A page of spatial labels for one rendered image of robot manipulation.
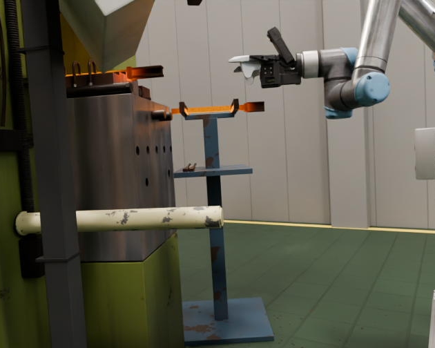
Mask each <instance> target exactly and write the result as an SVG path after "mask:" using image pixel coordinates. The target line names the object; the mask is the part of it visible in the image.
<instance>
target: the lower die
mask: <svg viewBox="0 0 435 348"><path fill-rule="evenodd" d="M65 80H66V87H73V76H66V77H65ZM76 81H77V86H88V83H89V78H88V75H76ZM123 82H130V83H132V85H133V92H132V93H131V94H134V95H137V96H139V88H138V80H137V81H132V80H129V79H127V72H126V71H125V72H105V73H97V74H92V83H93V85H99V84H115V83H123Z"/></svg>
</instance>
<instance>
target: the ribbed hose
mask: <svg viewBox="0 0 435 348"><path fill-rule="evenodd" d="M4 1H5V9H6V20H7V21H6V22H7V24H6V25H7V32H8V41H9V42H8V43H9V44H8V46H9V53H10V54H9V55H10V60H11V61H10V65H11V66H10V67H11V68H10V69H11V74H12V75H11V77H12V86H13V87H12V88H13V89H12V90H13V95H14V96H13V97H14V98H13V99H14V109H15V110H14V111H15V112H14V113H15V116H16V117H15V118H16V119H15V120H16V127H17V128H16V129H17V130H21V138H22V146H23V150H22V151H18V152H19V153H18V154H19V159H20V160H19V161H20V173H21V174H20V175H21V176H20V177H21V182H22V183H21V184H22V185H21V186H22V187H21V188H22V193H23V194H22V195H23V196H22V197H23V198H22V199H23V206H24V211H27V213H34V212H35V211H34V204H33V203H34V202H33V201H34V200H33V191H32V190H33V188H32V182H31V181H32V180H31V179H32V178H31V174H32V173H31V168H30V167H31V166H30V157H29V156H30V155H29V154H30V153H29V148H28V147H29V144H28V137H27V136H28V135H27V134H28V133H27V129H28V128H26V127H27V126H26V125H27V123H26V122H27V121H26V120H27V119H26V112H25V111H26V110H25V109H26V108H25V106H26V105H24V104H26V103H24V102H25V101H24V99H25V98H24V97H25V96H24V89H23V88H24V87H23V75H22V74H23V73H22V66H21V65H22V64H21V57H20V56H21V55H20V54H21V53H20V52H17V48H20V43H19V42H20V40H19V31H18V30H19V29H18V28H19V27H18V17H17V8H16V7H17V3H16V0H4ZM19 253H20V261H21V276H22V278H40V277H42V276H44V275H45V269H44V262H35V259H37V258H39V257H41V256H43V255H44V254H43V246H42V237H41V234H36V233H29V234H27V235H26V238H24V239H21V240H19Z"/></svg>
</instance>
